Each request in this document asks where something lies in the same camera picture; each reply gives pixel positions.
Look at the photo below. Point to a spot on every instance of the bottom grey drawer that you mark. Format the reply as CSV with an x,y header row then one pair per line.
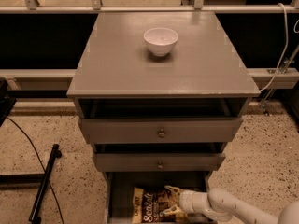
x,y
120,189

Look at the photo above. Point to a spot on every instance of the grey drawer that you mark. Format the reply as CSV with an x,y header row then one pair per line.
x,y
120,189
154,162
151,131

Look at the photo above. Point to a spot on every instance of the brown chip bag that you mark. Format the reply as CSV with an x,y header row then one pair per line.
x,y
148,206

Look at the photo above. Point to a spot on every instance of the top grey drawer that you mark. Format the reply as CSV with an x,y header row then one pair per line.
x,y
151,131

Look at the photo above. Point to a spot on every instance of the black equipment at left edge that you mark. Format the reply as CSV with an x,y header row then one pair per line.
x,y
6,102

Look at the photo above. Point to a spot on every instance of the white ceramic bowl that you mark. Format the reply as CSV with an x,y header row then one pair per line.
x,y
160,41

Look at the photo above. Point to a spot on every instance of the grey wooden drawer cabinet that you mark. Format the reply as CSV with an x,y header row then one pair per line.
x,y
119,78

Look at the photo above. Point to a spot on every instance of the middle grey drawer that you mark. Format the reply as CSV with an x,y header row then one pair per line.
x,y
154,162

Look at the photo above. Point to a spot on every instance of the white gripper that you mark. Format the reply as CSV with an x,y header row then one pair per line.
x,y
188,201

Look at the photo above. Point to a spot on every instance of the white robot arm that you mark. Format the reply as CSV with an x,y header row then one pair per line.
x,y
220,205

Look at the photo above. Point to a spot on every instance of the black floor stand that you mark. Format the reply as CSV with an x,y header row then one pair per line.
x,y
39,180

